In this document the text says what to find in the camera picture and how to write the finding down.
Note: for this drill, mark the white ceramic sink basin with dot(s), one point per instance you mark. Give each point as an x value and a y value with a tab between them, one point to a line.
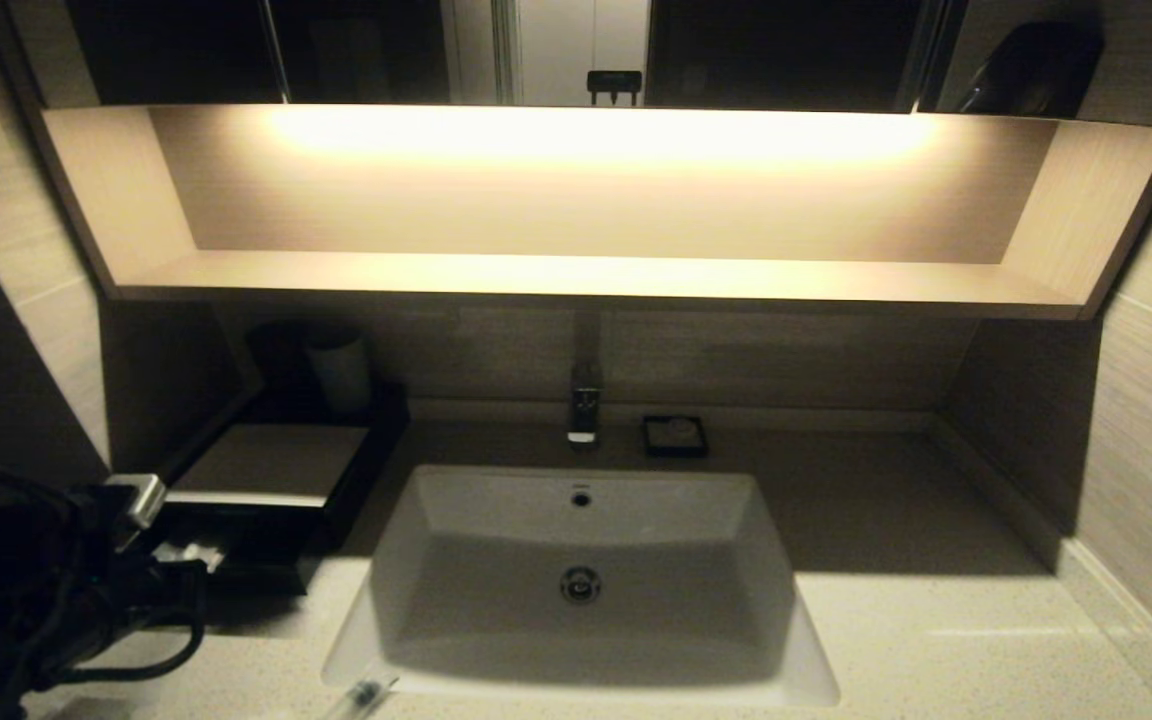
496	600

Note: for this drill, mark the white green toiletry packet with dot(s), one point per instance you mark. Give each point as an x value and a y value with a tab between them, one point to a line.
191	556

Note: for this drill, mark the chrome faucet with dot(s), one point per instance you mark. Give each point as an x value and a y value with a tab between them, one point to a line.
584	410

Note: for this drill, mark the chrome sink drain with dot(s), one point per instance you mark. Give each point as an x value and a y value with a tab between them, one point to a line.
581	585

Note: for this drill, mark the small black bracket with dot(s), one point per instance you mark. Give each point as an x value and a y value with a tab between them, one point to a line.
614	82

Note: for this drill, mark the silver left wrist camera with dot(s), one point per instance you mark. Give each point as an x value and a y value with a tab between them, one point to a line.
139	498

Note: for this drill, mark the white cup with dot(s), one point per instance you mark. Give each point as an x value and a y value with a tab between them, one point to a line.
339	375

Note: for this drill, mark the mirror cabinet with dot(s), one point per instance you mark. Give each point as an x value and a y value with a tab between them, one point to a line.
786	50

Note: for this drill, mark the black cup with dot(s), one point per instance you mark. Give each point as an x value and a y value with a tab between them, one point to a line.
276	360

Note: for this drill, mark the clear toothbrush packet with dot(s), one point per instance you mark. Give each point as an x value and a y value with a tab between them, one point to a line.
361	693

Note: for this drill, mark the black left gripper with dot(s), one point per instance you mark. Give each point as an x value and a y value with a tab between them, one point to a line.
101	570

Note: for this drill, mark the wooden wall niche shelf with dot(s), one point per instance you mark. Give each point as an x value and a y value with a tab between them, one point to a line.
576	273

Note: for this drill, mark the black soap dish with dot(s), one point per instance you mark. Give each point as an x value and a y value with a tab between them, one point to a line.
648	450

